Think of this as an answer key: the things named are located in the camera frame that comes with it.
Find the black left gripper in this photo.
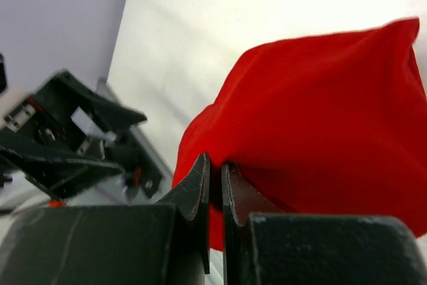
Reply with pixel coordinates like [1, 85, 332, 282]
[0, 69, 164, 206]

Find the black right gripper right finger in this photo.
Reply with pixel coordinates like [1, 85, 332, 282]
[222, 164, 426, 284]

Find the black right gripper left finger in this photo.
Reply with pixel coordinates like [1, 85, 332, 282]
[1, 154, 210, 284]

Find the red t-shirt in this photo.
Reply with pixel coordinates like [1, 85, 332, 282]
[173, 17, 426, 237]

